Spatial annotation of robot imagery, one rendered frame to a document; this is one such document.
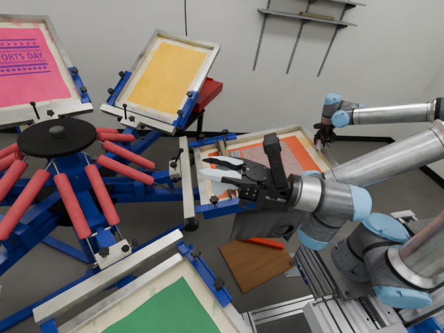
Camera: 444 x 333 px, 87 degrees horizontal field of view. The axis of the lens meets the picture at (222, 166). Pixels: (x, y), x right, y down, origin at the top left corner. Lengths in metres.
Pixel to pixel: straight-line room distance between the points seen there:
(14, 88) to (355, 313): 2.19
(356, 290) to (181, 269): 0.69
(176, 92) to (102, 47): 1.52
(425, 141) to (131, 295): 1.08
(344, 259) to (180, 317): 0.65
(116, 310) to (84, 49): 2.75
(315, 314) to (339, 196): 0.54
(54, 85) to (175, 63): 0.88
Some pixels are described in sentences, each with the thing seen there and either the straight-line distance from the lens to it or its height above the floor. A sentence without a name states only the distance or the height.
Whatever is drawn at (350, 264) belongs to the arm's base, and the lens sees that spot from 0.96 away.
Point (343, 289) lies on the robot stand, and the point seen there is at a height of 1.26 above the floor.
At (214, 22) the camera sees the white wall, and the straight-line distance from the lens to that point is 3.10.
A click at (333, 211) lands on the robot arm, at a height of 1.65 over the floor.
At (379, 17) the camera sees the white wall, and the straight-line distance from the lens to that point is 3.97.
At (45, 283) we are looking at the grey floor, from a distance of 2.40.
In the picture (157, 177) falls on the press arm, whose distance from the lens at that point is 1.38.
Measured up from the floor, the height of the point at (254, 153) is 1.14.
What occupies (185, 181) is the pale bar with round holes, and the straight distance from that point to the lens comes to 1.29.
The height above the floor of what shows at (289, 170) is 1.18.
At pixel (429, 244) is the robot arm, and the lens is 0.72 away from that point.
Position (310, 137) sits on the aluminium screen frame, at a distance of 1.61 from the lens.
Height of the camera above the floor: 2.00
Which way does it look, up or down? 39 degrees down
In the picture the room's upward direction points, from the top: 11 degrees clockwise
